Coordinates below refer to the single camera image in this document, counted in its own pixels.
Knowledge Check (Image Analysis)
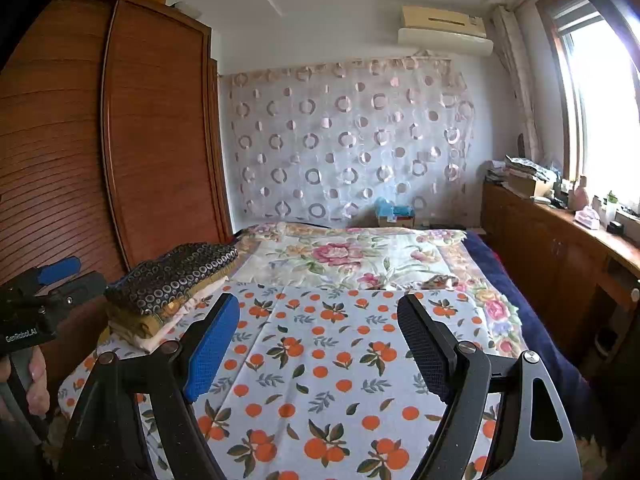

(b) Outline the floral bedsheet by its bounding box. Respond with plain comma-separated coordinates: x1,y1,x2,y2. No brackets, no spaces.
232,221,531,361

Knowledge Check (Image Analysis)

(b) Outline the cream air conditioner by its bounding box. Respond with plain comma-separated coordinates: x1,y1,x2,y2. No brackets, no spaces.
397,5,495,57

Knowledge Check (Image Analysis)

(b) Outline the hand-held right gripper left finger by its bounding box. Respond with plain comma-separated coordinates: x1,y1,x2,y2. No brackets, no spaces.
55,292,241,480

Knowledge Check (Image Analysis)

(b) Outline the wooden wardrobe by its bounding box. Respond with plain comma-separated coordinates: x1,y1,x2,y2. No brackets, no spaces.
0,0,236,396

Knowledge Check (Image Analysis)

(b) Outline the cream window curtain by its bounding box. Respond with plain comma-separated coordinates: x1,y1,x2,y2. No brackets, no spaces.
492,5,546,166

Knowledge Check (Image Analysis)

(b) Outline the person's left hand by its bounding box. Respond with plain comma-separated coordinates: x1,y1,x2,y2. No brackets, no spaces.
24,349,52,417

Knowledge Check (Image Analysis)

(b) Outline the folded olive patterned garment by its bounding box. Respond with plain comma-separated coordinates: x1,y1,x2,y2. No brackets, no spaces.
106,285,231,341

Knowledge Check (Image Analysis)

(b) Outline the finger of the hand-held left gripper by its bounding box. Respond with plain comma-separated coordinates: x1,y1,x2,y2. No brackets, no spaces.
20,256,83,293
47,271,108,307

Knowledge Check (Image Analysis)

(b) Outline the long wooden cabinet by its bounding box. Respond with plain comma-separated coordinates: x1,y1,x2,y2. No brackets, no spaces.
481,180,640,376

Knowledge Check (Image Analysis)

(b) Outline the blue plastic bag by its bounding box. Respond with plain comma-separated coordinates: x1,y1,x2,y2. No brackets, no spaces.
374,197,416,218

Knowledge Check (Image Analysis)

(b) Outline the brown cardboard box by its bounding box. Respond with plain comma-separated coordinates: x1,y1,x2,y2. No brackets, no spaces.
507,175,553,198

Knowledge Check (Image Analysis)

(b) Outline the folded cream garment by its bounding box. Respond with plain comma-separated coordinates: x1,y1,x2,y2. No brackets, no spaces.
109,280,232,353

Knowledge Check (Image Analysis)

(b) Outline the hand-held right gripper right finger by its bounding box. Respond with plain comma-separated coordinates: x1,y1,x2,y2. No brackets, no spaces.
396,294,583,480

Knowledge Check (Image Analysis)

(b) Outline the pile of papers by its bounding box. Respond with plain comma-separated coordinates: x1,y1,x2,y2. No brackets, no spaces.
485,154,561,186

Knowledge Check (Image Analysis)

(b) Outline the navy blue blanket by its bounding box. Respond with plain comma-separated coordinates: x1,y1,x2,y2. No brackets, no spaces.
465,230,601,441

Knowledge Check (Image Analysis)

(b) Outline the wooden-framed window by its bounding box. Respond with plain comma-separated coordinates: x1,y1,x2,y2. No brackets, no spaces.
535,0,640,216

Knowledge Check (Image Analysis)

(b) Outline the pink bottle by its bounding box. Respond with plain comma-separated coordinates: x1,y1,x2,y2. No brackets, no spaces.
572,175,591,209

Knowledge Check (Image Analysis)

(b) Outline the orange fruit print sheet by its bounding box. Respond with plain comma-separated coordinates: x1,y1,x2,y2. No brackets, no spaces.
57,282,506,480

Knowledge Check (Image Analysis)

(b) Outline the dark circle-patterned shirt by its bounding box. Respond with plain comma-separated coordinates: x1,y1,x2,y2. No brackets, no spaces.
104,242,240,317

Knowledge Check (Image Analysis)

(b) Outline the white bottle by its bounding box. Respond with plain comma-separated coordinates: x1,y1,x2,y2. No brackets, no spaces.
602,192,621,226

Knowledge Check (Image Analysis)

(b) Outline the circle-patterned sheer wall curtain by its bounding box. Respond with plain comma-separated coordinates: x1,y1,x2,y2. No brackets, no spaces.
227,55,476,226

